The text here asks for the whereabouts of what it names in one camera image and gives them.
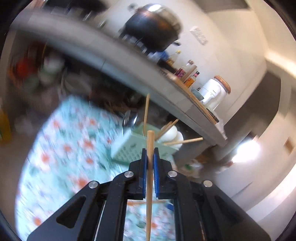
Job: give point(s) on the small bottle red cap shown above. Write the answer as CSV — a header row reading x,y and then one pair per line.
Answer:
x,y
189,82

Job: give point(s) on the sauce bottle red label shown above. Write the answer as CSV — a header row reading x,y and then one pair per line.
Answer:
x,y
184,69

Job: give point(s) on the white plastic bag on floor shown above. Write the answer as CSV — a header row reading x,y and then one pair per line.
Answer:
x,y
192,169

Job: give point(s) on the black stockpot with steel lid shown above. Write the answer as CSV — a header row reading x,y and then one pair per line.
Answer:
x,y
154,26

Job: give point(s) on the stack of bowls under counter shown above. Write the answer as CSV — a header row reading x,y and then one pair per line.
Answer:
x,y
51,68

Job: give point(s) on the white jar with woven lid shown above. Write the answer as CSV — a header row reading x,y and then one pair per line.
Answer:
x,y
214,91

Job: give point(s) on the metal spoon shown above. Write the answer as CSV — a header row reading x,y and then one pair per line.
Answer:
x,y
129,119

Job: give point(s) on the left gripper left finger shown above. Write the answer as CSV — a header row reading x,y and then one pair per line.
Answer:
x,y
97,211

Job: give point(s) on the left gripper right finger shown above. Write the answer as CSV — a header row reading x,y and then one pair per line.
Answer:
x,y
202,211

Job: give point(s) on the white wall socket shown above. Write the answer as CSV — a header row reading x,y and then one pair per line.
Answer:
x,y
198,34

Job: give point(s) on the oil bottle yellow cap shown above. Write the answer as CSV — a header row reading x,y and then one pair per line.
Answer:
x,y
172,59

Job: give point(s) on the wooden rolling pin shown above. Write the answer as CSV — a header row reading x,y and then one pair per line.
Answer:
x,y
188,72

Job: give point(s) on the floral blue tablecloth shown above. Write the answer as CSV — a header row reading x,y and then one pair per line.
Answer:
x,y
72,148

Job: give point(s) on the wooden cutting board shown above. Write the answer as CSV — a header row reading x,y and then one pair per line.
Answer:
x,y
189,94

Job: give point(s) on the grey concrete kitchen counter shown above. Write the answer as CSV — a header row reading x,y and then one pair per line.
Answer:
x,y
118,60

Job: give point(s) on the white ceramic spoon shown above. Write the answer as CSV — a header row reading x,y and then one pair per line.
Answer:
x,y
178,138
169,135

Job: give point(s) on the green plastic utensil holder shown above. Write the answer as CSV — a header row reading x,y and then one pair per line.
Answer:
x,y
127,146

